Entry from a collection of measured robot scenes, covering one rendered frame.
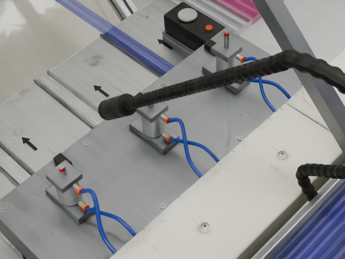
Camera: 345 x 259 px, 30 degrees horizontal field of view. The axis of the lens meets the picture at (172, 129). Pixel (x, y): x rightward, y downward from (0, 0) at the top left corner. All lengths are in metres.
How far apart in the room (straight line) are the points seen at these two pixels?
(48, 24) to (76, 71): 1.08
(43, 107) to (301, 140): 0.32
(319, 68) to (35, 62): 1.57
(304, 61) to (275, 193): 0.28
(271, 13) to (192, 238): 0.20
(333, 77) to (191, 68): 0.41
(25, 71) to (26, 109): 1.06
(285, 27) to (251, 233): 0.18
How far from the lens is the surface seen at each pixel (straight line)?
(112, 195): 0.62
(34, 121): 0.78
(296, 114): 0.65
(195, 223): 0.58
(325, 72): 0.33
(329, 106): 0.56
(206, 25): 0.79
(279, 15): 0.54
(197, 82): 0.41
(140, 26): 0.87
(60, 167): 0.58
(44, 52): 1.88
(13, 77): 1.84
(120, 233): 0.60
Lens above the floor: 1.76
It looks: 62 degrees down
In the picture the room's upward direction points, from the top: 81 degrees clockwise
